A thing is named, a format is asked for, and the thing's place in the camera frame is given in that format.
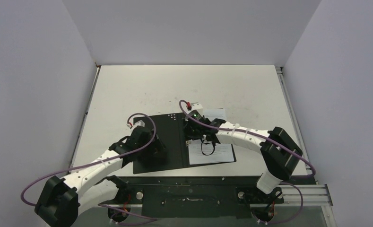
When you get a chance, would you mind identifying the white paper sheet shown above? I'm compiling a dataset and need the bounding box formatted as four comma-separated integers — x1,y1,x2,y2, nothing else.
185,140,236,166

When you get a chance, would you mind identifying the white folder with black inside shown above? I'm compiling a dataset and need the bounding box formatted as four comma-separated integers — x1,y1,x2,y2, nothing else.
132,112,237,175

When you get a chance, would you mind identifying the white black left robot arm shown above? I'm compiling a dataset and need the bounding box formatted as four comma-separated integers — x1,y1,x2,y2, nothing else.
35,126,166,227

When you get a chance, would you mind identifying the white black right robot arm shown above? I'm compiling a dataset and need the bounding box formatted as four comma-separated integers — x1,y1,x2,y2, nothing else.
184,111,303,203

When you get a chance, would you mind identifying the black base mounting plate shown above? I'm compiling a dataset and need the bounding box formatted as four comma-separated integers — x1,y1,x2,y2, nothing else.
96,176,315,219

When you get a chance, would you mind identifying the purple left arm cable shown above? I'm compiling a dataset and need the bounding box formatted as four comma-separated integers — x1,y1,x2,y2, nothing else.
20,113,158,226

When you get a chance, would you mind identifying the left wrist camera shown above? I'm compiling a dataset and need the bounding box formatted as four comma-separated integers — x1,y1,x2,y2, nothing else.
133,120,145,128

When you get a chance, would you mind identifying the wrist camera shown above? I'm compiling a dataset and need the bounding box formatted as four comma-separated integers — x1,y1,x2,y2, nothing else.
189,103,204,115
133,120,145,128

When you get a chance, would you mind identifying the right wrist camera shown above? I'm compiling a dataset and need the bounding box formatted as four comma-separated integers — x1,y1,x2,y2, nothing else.
189,103,204,115

